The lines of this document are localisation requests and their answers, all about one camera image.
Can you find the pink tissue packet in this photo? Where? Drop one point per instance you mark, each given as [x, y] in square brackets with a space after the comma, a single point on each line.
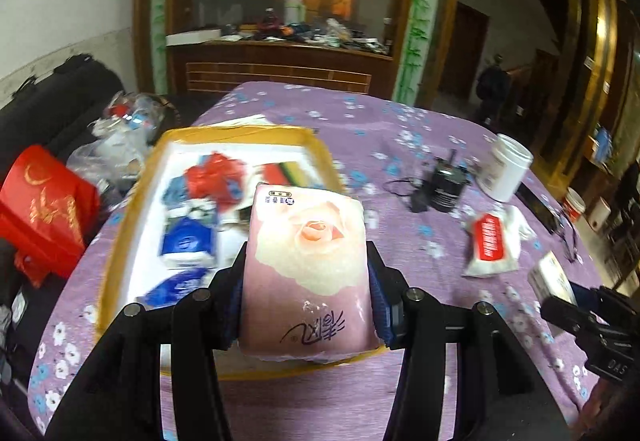
[310, 271]

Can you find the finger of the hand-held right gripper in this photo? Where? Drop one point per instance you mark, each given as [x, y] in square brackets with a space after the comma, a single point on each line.
[562, 313]
[587, 295]

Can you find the blue white striped tissue packet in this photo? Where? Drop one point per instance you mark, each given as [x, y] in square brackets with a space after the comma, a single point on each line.
[175, 286]

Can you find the purple frame eyeglasses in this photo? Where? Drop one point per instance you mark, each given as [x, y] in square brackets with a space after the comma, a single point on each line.
[570, 241]

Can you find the blue white floral tissue packet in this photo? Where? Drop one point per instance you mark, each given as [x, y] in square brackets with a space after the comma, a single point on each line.
[190, 236]

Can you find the black smartphone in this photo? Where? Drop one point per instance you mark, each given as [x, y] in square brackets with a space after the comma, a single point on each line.
[542, 211]

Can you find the red plastic bag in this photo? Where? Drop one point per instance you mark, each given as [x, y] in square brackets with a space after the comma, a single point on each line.
[212, 176]

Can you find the red gift bag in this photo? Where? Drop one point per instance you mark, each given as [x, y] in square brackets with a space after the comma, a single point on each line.
[45, 211]

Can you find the yellow cardboard box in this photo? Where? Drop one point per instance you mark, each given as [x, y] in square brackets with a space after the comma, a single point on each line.
[125, 241]

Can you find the black cylindrical motor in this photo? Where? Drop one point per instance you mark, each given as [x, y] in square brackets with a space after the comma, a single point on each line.
[447, 186]

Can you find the blue towel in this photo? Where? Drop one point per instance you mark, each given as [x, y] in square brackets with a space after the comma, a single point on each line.
[175, 191]

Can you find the pile of assorted clutter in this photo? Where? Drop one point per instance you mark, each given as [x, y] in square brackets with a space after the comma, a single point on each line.
[320, 33]

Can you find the multicolour sponge stack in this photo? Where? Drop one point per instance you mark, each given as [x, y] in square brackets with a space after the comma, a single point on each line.
[285, 175]

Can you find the white plastic jar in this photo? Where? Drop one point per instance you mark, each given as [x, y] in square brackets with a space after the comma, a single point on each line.
[505, 171]

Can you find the white red wipes packet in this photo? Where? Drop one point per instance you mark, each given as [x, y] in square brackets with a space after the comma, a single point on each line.
[492, 241]

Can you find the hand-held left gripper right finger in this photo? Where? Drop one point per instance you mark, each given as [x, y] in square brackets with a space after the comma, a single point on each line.
[385, 321]

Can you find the white paper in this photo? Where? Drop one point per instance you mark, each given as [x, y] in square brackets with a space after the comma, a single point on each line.
[240, 121]

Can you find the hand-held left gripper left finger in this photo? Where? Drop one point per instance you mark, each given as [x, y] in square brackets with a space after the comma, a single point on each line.
[231, 316]

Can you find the purple floral tablecloth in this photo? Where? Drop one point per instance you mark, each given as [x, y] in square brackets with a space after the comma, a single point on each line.
[400, 246]

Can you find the small white packet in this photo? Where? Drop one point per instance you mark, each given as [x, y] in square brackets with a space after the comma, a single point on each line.
[550, 276]

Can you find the white kettle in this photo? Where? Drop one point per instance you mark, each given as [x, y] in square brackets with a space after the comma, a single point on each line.
[295, 11]

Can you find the black power adapter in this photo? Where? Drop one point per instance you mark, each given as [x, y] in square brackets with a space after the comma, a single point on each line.
[419, 201]

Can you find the blue bag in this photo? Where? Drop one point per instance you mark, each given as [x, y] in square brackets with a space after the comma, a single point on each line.
[602, 143]

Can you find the black suitcase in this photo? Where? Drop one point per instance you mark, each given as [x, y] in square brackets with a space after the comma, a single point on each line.
[55, 106]

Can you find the clear plastic bag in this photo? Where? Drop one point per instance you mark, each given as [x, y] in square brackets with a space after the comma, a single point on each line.
[115, 146]

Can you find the red white bucket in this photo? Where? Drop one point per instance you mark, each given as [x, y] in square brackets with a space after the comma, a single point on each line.
[573, 206]

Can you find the wooden cabinet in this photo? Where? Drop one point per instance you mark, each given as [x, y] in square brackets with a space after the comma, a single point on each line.
[280, 66]

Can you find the white flat box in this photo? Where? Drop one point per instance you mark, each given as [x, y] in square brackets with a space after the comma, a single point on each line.
[192, 37]

